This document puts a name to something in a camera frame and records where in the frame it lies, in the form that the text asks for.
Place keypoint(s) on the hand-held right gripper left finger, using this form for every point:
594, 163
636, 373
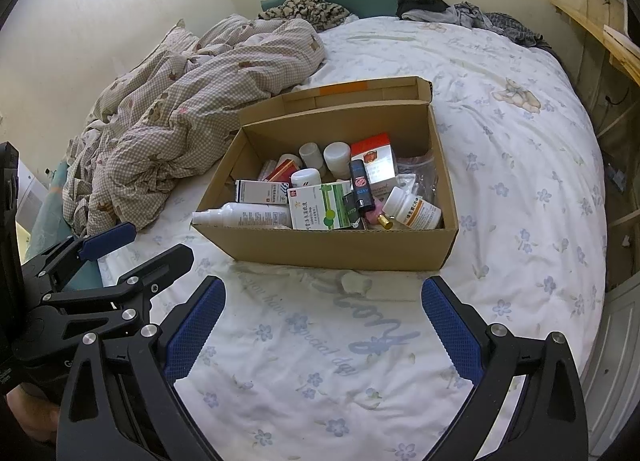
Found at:
195, 336

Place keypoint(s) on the white round lid bottle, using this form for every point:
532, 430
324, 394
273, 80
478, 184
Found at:
336, 155

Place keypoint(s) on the checked beige quilt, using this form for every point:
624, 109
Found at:
175, 116

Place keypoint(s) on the gold capped small bottle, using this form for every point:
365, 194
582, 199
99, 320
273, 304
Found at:
385, 222

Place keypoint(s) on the green white medicine box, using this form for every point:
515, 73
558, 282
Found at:
317, 203

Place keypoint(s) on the black green small box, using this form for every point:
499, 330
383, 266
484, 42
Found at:
352, 213

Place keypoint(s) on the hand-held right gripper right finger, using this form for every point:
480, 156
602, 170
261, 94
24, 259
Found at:
452, 331

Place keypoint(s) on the white wide lid jar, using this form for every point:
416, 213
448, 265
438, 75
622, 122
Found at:
306, 177

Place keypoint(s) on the clear plastic bag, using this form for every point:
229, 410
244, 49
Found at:
417, 171

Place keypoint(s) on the white blue medicine box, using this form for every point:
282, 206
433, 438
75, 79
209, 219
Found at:
262, 192

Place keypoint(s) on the red white medicine box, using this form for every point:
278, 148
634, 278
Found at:
377, 161

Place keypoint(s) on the black garment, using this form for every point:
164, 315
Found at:
422, 5

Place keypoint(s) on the teal bed side rail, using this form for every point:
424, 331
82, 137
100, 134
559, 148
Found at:
52, 201

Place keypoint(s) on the leopard print cloth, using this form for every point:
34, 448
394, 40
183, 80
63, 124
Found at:
305, 11

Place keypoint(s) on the white plastic bottle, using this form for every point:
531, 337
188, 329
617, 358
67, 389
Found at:
312, 155

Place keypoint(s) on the grey plaid garment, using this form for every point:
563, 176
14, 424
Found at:
490, 23

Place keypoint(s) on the white floral bed sheet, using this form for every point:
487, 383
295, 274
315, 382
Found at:
500, 141

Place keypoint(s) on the white bottle orange label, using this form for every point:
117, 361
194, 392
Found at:
415, 211

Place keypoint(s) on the pink small item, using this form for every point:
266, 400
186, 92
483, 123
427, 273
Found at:
374, 211

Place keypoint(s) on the wooden desk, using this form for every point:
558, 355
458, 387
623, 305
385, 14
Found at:
610, 41

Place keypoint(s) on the small red box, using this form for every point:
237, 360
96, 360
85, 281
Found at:
282, 170

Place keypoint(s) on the brown cardboard box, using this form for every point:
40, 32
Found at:
325, 251

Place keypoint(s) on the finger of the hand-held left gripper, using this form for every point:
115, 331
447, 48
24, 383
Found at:
107, 241
160, 266

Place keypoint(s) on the white spray bottle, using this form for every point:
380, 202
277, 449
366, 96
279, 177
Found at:
240, 215

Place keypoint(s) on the black small canister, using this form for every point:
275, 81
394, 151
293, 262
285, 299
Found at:
361, 186

